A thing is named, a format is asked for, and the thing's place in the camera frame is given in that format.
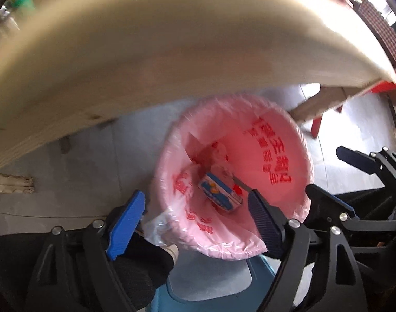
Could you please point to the blue medicine box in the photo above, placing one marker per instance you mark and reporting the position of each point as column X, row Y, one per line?
column 219, row 195

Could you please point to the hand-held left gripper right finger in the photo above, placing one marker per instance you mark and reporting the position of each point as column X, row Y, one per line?
column 266, row 224

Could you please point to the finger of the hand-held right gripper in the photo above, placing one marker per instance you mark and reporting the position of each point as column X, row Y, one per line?
column 357, row 160
column 328, row 201

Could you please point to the bin with pink bag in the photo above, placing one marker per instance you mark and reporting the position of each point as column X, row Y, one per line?
column 276, row 130

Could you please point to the blue plastic stool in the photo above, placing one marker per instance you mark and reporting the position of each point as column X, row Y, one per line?
column 211, row 286

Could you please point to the person's black trouser leg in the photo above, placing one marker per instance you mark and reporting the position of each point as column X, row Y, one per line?
column 142, row 276

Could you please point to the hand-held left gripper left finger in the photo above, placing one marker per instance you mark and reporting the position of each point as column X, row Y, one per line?
column 126, row 227

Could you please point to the red plastic stool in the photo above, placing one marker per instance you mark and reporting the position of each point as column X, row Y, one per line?
column 316, row 126

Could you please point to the red checkered cloth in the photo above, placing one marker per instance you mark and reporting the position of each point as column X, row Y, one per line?
column 389, row 39

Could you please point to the beige wooden table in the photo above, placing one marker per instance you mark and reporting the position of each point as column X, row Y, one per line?
column 185, row 39

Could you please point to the beige shoe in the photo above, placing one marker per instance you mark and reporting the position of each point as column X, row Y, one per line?
column 172, row 253

